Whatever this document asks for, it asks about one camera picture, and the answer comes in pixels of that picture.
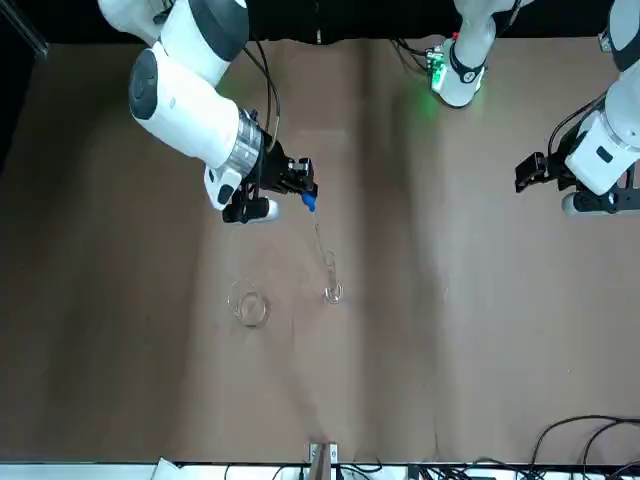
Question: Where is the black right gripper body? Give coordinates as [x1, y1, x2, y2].
[245, 133, 294, 195]

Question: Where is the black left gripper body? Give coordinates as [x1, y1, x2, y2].
[548, 122, 589, 192]

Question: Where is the glass pipette with blue bulb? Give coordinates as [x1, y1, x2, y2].
[299, 192, 337, 286]

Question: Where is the clear glass graduated cylinder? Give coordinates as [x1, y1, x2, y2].
[322, 249, 347, 306]

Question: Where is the clear glass beaker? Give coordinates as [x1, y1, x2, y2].
[227, 278, 272, 330]

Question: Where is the white paper sheet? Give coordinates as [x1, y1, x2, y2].
[152, 457, 182, 480]

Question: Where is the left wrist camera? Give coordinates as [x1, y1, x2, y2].
[560, 167, 640, 217]

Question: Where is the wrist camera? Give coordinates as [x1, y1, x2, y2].
[221, 182, 282, 225]
[560, 167, 640, 217]

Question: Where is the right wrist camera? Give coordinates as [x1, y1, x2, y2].
[221, 182, 282, 225]

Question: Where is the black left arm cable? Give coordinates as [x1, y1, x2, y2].
[546, 95, 610, 169]

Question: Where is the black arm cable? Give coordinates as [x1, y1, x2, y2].
[546, 95, 610, 169]
[247, 37, 282, 154]

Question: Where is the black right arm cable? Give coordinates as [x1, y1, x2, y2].
[247, 37, 282, 154]

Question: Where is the black base cable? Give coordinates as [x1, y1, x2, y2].
[392, 38, 436, 76]

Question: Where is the aluminium profile post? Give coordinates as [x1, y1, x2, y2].
[308, 441, 340, 480]

